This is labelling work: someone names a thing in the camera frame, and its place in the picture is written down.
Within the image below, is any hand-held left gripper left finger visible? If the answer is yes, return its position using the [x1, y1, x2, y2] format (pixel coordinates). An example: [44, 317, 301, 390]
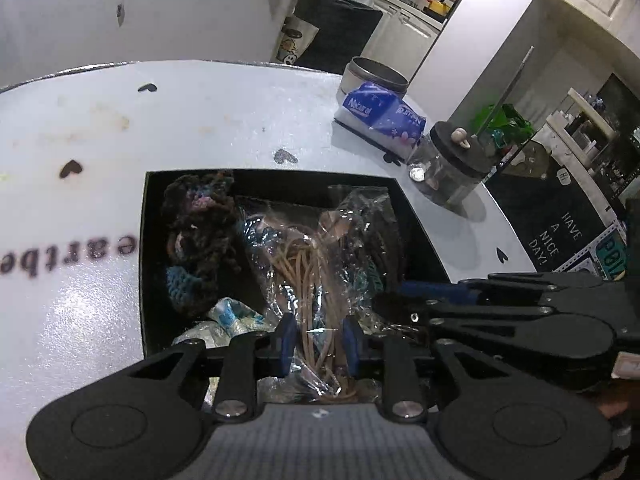
[124, 313, 301, 423]

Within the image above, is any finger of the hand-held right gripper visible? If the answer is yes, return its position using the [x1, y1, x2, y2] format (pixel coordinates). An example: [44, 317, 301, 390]
[372, 292, 617, 361]
[399, 271, 623, 311]

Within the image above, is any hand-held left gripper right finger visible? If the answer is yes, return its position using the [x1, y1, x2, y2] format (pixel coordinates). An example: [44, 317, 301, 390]
[342, 315, 512, 423]

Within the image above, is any white and blue packet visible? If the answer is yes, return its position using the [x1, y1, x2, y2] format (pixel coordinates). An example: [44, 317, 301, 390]
[171, 297, 277, 353]

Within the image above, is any clear bag of beige hair ties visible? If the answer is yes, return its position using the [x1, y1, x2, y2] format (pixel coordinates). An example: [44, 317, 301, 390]
[234, 195, 383, 406]

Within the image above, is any black storage box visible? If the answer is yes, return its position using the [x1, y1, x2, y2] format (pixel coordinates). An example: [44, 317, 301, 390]
[140, 169, 452, 407]

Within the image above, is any teal printed card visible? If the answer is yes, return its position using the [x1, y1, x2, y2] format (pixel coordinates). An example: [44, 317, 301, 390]
[594, 224, 629, 282]

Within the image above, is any glass jar with black lid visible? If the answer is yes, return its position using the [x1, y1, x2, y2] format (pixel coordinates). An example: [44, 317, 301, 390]
[407, 120, 494, 209]

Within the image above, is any black letter board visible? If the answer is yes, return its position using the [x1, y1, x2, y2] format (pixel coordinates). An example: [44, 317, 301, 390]
[486, 139, 627, 282]

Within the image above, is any dark crocheted scrunchie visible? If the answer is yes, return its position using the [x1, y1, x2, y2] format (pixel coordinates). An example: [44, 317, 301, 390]
[161, 171, 243, 320]

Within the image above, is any green plastic bag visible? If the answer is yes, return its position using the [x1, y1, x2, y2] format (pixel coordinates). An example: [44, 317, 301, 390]
[469, 103, 535, 147]

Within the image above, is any blue tissue pack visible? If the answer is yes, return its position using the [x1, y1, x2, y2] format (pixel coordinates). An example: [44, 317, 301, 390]
[333, 81, 429, 157]

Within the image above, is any white shelf unit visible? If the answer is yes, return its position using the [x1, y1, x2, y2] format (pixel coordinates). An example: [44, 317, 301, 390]
[545, 87, 640, 196]

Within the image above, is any thin grey rod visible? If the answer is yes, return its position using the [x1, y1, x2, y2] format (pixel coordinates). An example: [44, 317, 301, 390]
[475, 45, 534, 137]

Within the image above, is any round metal tin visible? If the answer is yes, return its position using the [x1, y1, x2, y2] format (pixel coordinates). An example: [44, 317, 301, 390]
[342, 56, 410, 103]

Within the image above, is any white lower kitchen cabinet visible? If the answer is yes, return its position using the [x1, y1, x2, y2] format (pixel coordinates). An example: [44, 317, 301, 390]
[360, 0, 443, 81]

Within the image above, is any black laundry hamper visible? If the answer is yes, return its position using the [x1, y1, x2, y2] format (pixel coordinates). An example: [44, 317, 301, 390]
[294, 0, 385, 77]

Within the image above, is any cartoon print tote bag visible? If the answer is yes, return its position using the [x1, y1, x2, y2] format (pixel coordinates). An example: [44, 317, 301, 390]
[276, 15, 321, 67]

